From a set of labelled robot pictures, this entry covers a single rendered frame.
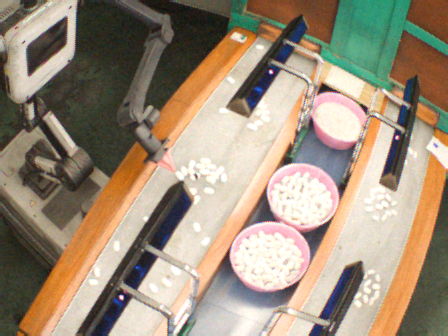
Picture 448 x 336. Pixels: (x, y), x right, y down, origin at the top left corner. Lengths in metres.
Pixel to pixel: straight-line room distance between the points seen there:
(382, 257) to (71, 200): 1.28
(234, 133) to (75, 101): 1.39
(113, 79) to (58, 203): 1.31
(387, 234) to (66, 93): 2.14
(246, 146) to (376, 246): 0.65
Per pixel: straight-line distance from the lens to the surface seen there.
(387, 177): 1.92
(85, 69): 3.68
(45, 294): 1.93
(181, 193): 1.71
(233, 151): 2.28
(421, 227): 2.29
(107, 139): 3.26
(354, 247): 2.15
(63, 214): 2.42
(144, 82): 2.10
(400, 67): 2.59
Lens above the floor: 2.50
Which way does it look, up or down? 52 degrees down
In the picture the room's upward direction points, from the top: 11 degrees clockwise
